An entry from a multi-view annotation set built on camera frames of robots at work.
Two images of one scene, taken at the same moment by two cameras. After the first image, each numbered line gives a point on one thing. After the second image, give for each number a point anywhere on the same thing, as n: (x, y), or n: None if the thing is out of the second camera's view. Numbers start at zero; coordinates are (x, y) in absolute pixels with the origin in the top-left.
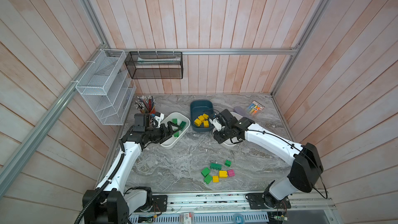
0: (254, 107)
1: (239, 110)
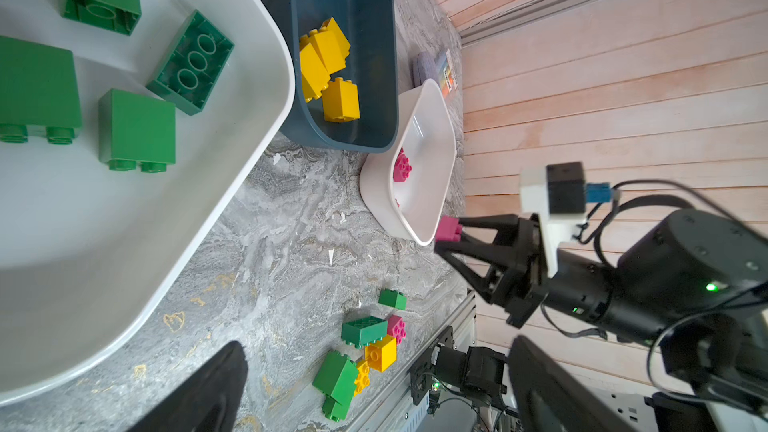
0: (448, 80)
1: (425, 68)
